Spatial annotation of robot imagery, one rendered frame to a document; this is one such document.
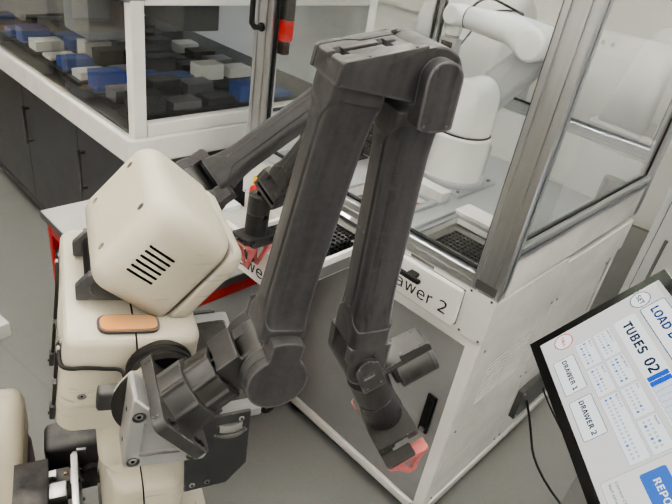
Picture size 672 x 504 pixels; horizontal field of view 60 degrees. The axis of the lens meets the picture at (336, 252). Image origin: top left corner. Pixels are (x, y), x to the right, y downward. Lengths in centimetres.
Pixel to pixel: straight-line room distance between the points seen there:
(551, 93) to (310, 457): 151
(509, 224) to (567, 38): 41
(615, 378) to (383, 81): 80
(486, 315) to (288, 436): 105
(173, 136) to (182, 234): 155
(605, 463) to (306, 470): 130
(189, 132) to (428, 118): 179
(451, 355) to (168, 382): 107
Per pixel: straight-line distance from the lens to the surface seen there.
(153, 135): 223
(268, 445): 226
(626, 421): 114
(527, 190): 137
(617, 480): 110
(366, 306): 71
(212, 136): 238
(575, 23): 129
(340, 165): 59
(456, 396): 171
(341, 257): 163
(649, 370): 118
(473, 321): 155
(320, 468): 221
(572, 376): 125
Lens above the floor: 173
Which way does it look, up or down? 31 degrees down
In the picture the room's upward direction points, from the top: 10 degrees clockwise
